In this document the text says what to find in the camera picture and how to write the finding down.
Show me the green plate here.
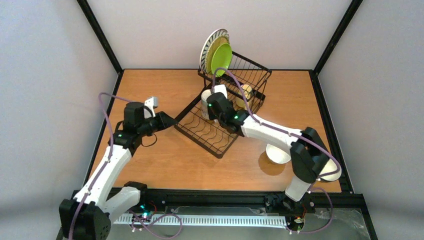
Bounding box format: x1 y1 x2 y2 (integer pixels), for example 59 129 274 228
211 43 233 77

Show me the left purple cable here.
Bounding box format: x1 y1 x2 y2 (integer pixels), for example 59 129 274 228
67 92 183 240

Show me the black corner post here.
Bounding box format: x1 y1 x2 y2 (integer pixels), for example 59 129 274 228
77 0 123 75
313 0 363 76

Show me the black wire dish rack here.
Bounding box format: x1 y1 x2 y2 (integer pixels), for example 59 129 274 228
174 52 272 159

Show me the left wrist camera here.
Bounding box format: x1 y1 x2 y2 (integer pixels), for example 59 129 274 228
143 96 159 119

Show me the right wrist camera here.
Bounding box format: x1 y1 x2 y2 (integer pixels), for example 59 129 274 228
211 84 228 99

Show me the right black corner post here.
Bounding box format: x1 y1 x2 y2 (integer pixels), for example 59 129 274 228
313 0 363 76

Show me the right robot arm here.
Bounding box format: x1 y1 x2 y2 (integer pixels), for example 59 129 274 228
206 92 340 202

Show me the purple cable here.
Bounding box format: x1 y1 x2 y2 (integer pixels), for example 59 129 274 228
211 67 342 234
67 92 183 240

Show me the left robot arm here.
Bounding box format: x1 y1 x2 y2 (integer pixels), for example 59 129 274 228
59 102 177 240

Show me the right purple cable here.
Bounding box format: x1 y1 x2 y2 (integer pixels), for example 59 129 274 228
211 67 342 234

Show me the black aluminium base frame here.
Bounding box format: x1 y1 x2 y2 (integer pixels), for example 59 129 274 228
62 187 379 240

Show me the blue striped white plate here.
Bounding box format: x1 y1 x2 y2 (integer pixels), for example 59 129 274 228
199 28 230 74

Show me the left black corner post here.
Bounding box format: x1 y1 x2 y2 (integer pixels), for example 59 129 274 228
77 0 123 75

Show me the white slotted cable duct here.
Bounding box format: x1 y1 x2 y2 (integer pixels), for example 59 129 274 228
114 213 288 229

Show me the tall seashell mug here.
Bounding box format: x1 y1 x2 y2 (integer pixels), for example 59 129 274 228
201 89 212 121

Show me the yellow handled white mug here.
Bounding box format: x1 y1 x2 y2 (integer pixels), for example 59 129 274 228
235 84 253 110

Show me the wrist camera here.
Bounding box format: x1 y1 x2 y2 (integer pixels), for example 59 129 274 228
143 96 159 119
211 84 228 99

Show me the white bowl with dark base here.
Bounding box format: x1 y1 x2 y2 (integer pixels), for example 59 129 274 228
318 159 342 182

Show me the woven bamboo tray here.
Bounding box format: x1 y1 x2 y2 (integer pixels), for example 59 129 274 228
204 34 230 74

